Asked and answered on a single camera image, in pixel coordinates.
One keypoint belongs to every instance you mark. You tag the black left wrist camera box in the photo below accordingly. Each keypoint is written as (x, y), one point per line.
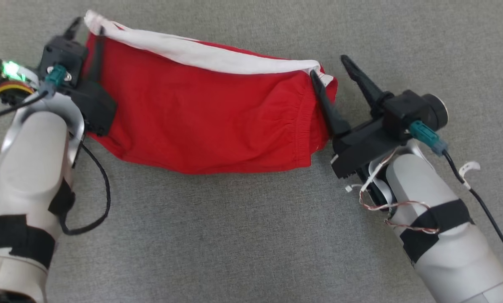
(62, 52)

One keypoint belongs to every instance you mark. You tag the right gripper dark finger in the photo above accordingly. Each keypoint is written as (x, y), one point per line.
(367, 86)
(329, 111)

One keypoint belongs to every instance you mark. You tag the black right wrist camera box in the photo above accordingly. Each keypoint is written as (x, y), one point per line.
(405, 111)

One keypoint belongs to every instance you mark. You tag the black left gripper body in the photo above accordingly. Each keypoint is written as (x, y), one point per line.
(96, 109)

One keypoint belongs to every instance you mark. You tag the red white-trimmed garment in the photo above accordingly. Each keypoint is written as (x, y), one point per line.
(201, 118)

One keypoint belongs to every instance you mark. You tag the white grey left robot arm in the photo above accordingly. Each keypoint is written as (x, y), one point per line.
(28, 168)

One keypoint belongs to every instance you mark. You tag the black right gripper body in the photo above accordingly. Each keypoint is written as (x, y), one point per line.
(361, 147)

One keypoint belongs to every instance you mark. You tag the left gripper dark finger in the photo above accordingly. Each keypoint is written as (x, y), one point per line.
(75, 28)
(96, 54)

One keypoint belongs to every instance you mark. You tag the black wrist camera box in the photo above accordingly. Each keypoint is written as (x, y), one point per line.
(62, 52)
(405, 111)

